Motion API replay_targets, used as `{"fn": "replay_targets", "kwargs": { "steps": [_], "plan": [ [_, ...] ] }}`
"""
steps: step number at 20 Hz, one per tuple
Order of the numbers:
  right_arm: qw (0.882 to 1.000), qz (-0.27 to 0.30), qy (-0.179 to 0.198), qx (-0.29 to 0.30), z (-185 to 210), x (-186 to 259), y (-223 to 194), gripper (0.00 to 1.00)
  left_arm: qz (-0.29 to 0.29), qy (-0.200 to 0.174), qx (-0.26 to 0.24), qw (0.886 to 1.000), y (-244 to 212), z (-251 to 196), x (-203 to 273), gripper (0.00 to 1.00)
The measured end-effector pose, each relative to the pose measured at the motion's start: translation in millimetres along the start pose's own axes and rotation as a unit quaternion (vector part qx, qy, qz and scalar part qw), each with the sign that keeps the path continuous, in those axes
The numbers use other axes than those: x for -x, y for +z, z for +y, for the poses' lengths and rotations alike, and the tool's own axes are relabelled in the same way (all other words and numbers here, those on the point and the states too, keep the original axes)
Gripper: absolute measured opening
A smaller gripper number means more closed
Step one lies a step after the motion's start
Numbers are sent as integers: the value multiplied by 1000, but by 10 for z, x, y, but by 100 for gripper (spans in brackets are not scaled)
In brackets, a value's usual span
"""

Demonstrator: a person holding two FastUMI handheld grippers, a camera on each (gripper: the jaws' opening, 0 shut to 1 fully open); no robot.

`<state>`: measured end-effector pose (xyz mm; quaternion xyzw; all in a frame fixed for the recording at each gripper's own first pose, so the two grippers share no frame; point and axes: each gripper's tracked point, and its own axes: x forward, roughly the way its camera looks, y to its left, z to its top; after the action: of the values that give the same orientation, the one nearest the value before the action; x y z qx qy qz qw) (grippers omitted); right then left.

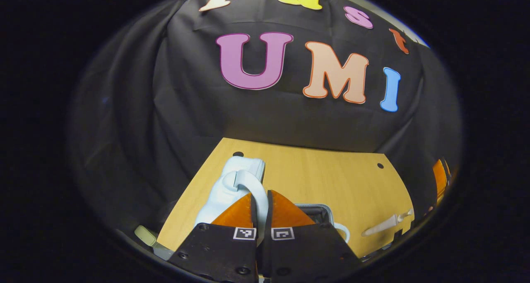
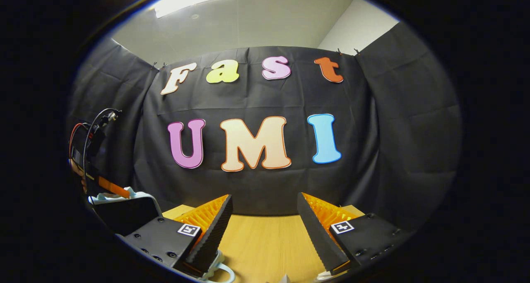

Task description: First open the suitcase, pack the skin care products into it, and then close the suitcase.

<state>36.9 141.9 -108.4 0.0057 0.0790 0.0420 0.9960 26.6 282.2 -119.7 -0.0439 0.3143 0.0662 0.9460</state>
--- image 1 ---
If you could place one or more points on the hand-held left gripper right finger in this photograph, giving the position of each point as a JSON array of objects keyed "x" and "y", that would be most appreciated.
[{"x": 269, "y": 217}]

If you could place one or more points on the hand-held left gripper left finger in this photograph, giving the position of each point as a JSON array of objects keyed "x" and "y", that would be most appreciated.
[{"x": 254, "y": 217}]

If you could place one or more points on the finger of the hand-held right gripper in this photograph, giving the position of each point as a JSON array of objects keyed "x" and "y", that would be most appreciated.
[{"x": 439, "y": 179}]

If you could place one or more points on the white skin care tube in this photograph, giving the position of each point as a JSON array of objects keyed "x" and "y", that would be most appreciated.
[{"x": 383, "y": 226}]

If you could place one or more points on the black backdrop cloth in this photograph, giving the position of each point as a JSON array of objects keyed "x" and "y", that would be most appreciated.
[{"x": 290, "y": 117}]

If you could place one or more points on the pale green object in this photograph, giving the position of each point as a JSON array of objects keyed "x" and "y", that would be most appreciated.
[{"x": 145, "y": 234}]

